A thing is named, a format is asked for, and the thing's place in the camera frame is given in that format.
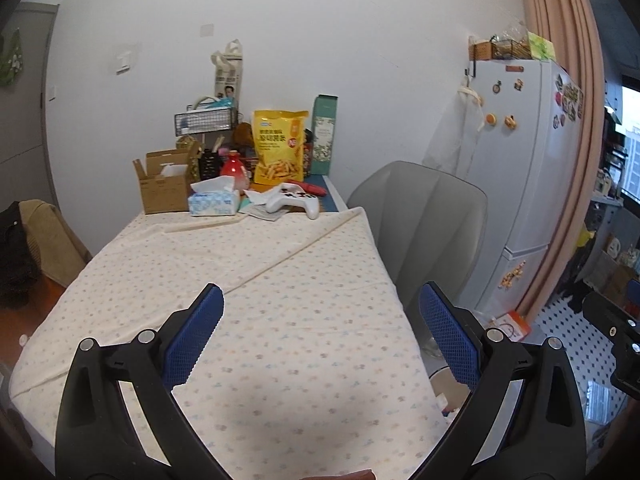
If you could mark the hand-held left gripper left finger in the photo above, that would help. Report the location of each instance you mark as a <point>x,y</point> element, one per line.
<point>197,330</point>

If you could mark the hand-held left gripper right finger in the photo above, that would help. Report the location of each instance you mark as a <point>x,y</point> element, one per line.
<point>447,335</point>

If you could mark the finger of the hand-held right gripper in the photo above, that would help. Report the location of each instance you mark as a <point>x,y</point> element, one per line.
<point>634,297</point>
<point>607,317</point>

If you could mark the brown floor cardboard box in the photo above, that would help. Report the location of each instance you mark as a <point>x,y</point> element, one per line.
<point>620,285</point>

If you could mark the clear floor plastic bag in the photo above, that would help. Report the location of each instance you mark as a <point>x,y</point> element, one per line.
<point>430,347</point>

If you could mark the clear floor package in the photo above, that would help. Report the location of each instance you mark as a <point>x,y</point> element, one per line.
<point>600,402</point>

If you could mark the orange and white box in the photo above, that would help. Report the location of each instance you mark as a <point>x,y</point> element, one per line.
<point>512,327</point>

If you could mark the cream dotted tablecloth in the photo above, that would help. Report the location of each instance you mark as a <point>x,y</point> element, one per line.
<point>250,285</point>

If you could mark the golden lizard fridge magnet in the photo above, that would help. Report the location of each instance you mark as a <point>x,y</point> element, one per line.
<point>515,276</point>

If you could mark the grey upholstered chair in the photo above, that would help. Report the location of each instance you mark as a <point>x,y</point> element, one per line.
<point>425,220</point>

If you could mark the blue tissue box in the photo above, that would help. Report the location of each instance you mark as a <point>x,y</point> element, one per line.
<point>212,205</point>

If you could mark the white and green paper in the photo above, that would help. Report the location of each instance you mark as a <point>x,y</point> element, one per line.
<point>257,212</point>

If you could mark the open cardboard box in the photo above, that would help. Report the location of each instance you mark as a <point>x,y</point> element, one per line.
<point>160,195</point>

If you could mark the window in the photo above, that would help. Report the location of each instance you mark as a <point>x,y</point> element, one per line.
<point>631,140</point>

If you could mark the white game controller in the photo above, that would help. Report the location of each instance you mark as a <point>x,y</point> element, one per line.
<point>287,200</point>

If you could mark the red vase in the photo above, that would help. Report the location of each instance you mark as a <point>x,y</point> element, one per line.
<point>232,170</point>

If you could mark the black pen holder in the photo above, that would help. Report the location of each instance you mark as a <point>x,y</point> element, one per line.
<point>209,166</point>

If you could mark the white refrigerator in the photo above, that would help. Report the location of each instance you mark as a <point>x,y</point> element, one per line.
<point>530,170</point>

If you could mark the brown fabric chair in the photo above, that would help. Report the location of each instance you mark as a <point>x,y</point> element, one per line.
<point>50,240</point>

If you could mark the red pouch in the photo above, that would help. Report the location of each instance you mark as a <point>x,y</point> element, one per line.
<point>315,190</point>

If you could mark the translucent white hanging bag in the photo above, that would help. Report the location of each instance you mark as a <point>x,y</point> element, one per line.
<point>450,135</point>

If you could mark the brown plush toy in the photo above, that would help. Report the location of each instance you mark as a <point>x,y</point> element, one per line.
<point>244,134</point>

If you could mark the yellow snack bag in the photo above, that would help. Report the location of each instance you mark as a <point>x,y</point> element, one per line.
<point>277,145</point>

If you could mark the cluster of fridge magnets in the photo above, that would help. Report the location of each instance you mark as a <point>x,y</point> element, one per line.
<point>569,100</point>

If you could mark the red patterned can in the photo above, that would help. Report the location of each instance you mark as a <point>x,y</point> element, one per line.
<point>308,152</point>

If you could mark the yellow duck fridge magnet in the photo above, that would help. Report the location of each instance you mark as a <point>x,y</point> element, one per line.
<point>510,122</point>

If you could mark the tall green box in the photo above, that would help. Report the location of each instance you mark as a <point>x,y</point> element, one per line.
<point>325,135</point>

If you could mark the white carton tote bag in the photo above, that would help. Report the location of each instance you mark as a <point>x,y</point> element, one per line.
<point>229,75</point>

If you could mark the black hook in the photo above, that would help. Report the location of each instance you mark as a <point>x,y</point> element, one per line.
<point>468,69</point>

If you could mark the green card box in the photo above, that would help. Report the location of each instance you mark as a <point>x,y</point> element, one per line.
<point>541,46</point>

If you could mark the grey door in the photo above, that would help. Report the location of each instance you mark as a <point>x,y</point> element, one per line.
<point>22,110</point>

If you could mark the brown wicker basket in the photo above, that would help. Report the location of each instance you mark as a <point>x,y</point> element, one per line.
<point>480,52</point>

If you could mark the narrow white wall switch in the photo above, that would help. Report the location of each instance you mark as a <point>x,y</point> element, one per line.
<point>53,93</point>

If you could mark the white light switch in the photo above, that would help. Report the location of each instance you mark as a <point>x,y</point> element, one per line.
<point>122,62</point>

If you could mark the green wall decoration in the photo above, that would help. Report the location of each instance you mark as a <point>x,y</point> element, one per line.
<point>11,57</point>

